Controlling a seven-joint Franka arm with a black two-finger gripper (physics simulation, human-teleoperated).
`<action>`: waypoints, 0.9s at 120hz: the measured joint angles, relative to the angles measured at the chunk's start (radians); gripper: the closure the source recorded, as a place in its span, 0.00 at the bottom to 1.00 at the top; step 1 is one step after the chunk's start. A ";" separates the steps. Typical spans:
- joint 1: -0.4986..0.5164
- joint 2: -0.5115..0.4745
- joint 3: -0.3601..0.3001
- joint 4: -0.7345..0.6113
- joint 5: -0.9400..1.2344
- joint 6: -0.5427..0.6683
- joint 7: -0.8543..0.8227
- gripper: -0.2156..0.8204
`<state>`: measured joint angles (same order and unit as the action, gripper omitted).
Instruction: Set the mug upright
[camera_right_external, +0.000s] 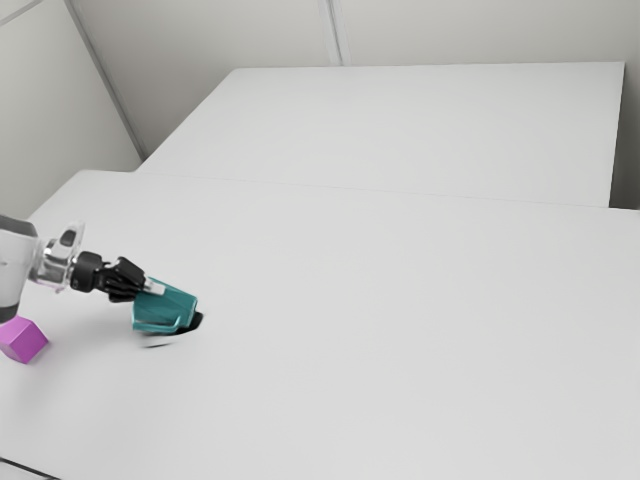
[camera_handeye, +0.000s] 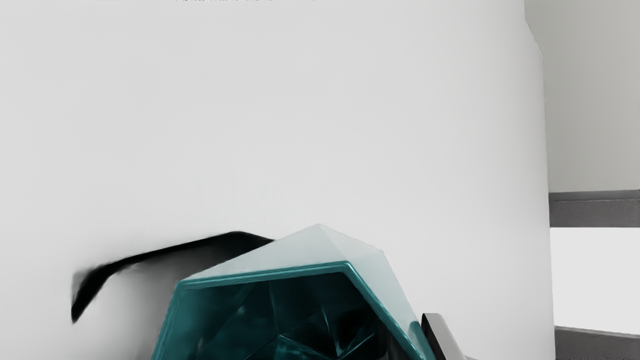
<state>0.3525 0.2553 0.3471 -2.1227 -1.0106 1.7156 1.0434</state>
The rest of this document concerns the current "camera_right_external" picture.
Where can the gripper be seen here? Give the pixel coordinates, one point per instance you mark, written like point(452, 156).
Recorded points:
point(86, 272)

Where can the teal faceted mug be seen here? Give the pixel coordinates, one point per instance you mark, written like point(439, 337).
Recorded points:
point(167, 310)

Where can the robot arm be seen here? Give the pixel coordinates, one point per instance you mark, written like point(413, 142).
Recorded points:
point(20, 260)

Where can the purple block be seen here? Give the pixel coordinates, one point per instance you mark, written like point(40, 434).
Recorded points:
point(21, 340)

